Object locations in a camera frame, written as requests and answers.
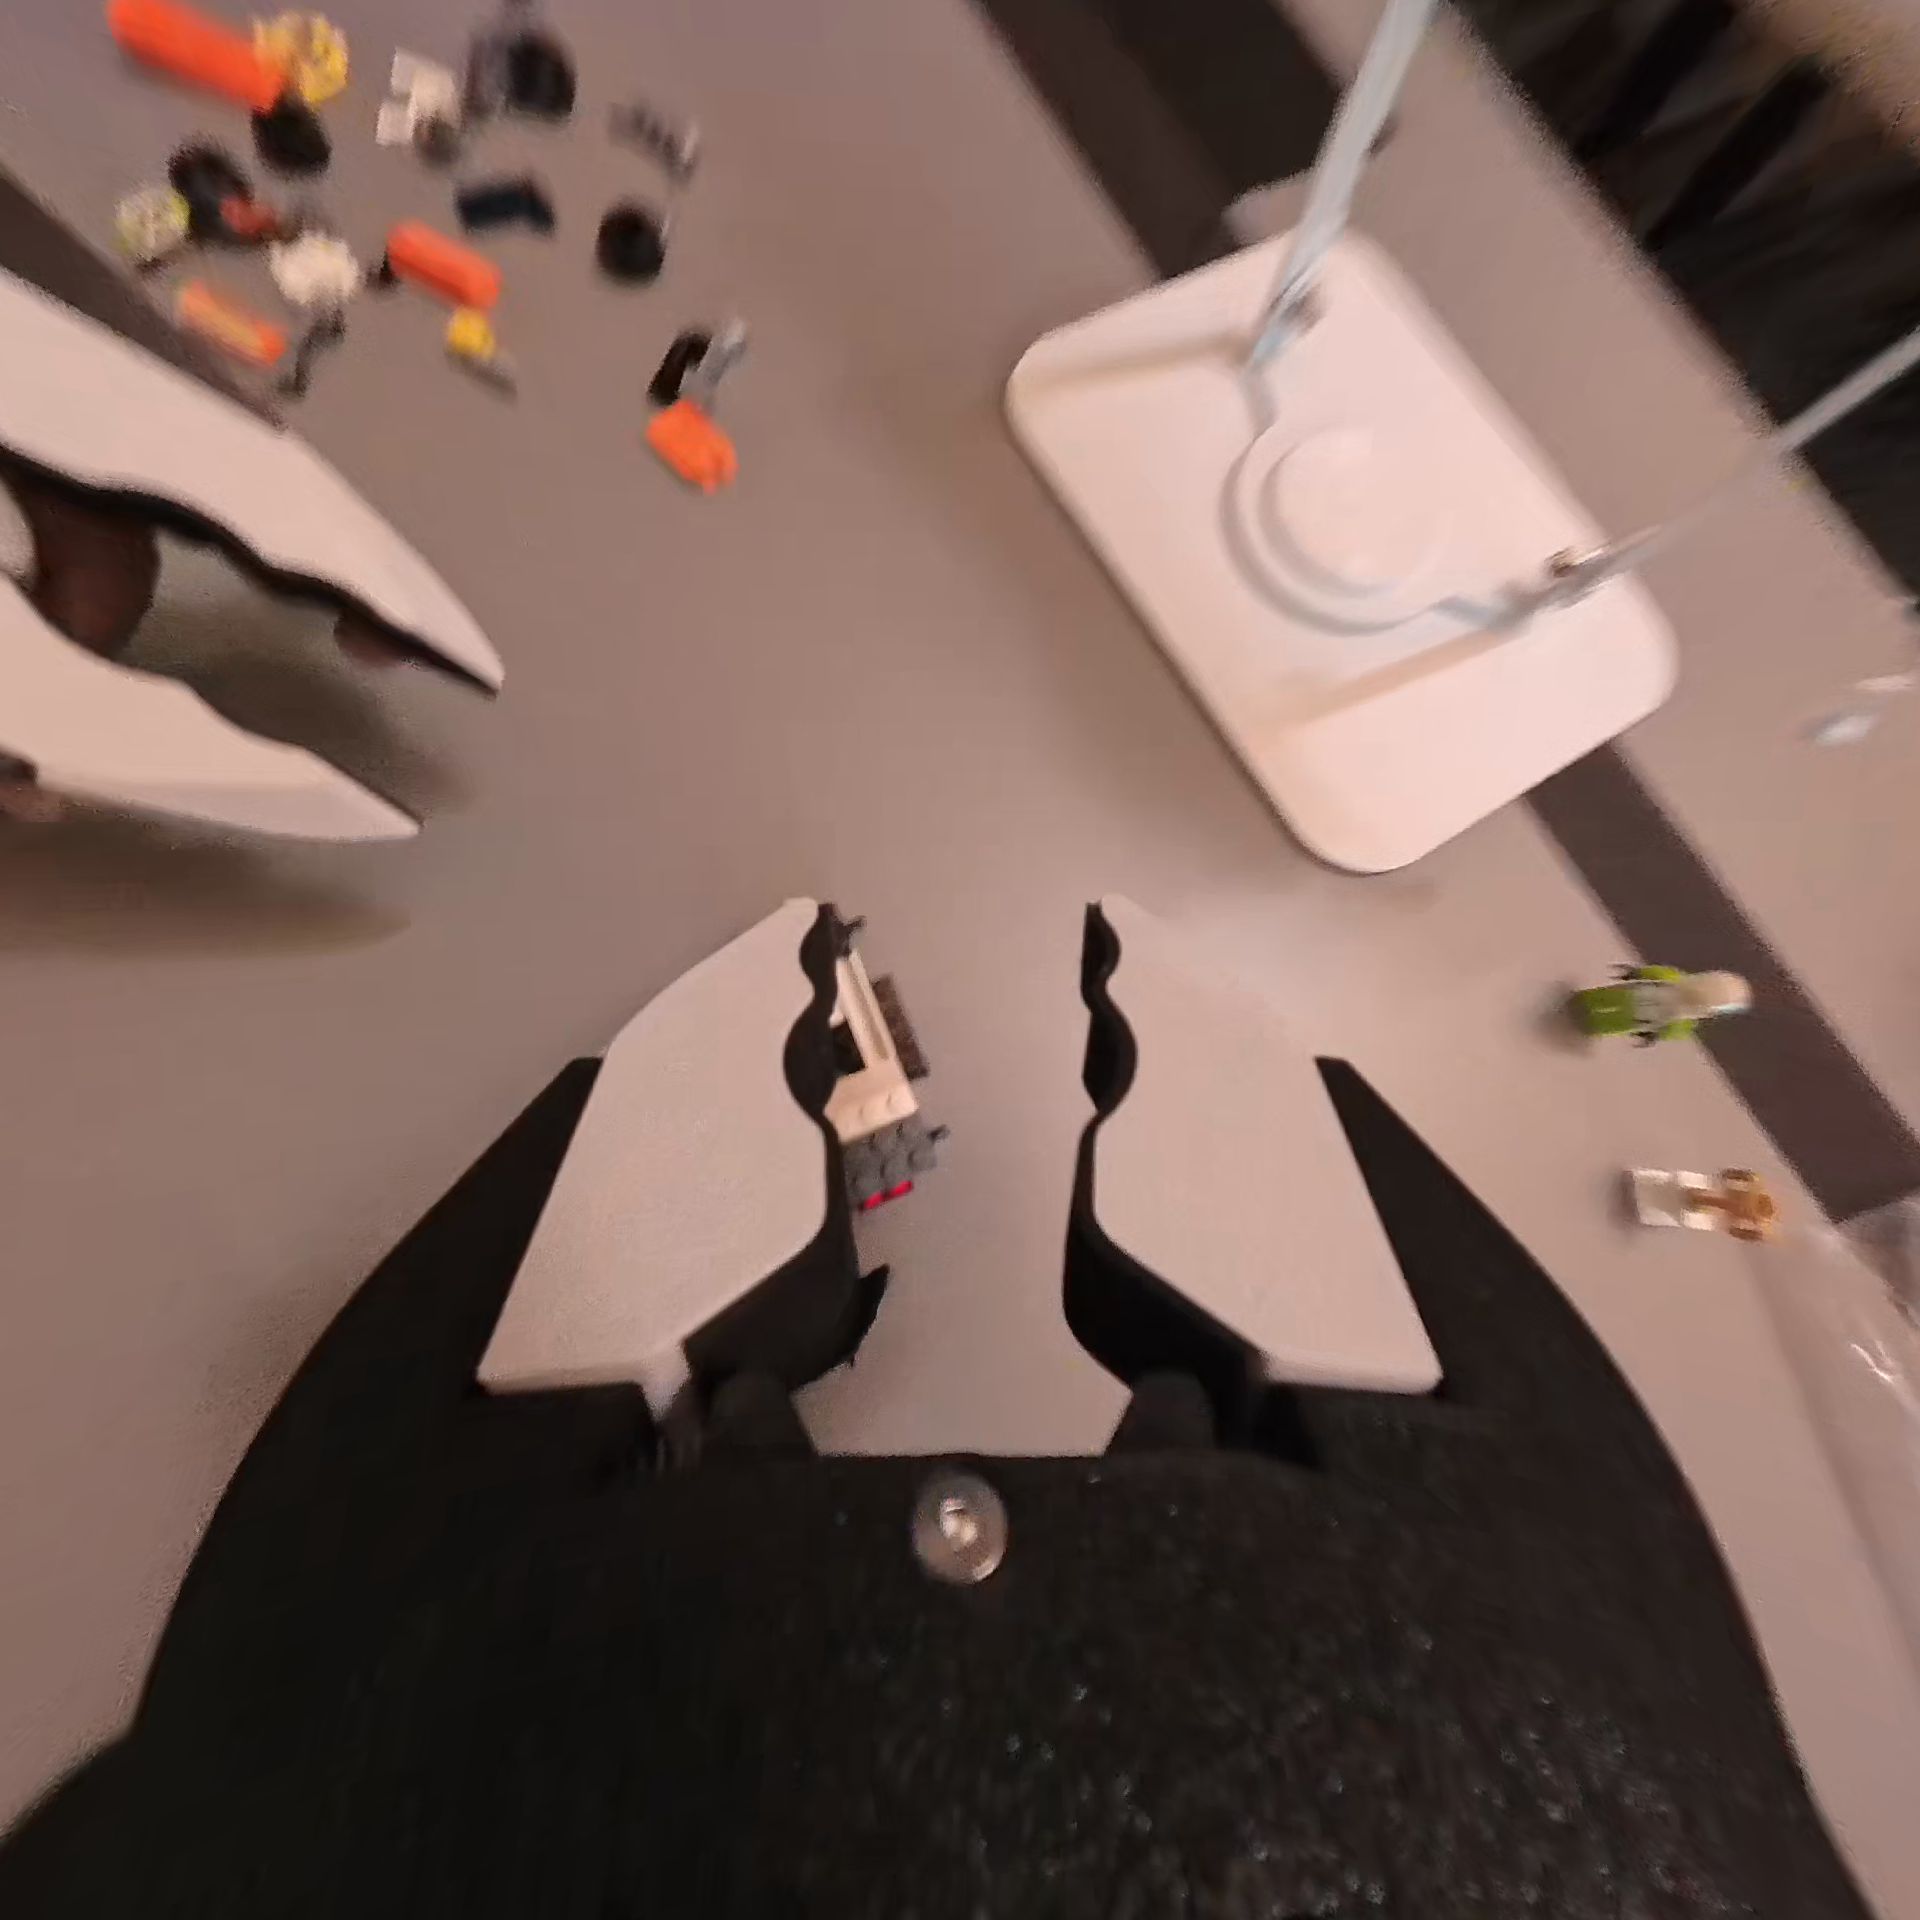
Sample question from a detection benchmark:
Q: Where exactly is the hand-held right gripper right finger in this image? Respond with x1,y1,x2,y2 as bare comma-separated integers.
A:
1063,896,1444,1403

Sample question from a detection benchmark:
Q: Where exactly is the white small lego piece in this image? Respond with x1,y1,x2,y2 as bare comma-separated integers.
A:
268,230,366,313

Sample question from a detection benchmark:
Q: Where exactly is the orange long lego piece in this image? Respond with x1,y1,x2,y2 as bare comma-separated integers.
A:
110,0,287,109

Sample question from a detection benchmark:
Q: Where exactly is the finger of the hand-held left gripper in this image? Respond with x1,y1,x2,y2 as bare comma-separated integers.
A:
0,265,506,697
0,571,422,847

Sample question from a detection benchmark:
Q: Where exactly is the small gold trophy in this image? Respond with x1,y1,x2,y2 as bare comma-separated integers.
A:
1628,1161,1781,1240

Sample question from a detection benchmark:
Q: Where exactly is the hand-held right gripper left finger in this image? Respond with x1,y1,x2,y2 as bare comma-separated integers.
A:
478,896,877,1403

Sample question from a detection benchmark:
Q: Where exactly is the green minifigure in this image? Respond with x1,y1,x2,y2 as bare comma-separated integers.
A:
1569,959,1754,1055

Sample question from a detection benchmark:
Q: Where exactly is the white book stand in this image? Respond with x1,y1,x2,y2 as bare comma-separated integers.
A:
1005,0,1920,878

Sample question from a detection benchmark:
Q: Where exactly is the orange lego plate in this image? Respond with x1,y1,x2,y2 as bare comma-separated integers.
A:
643,406,742,493

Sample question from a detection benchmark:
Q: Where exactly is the orange white lego car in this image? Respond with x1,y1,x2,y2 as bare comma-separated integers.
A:
805,910,953,1213

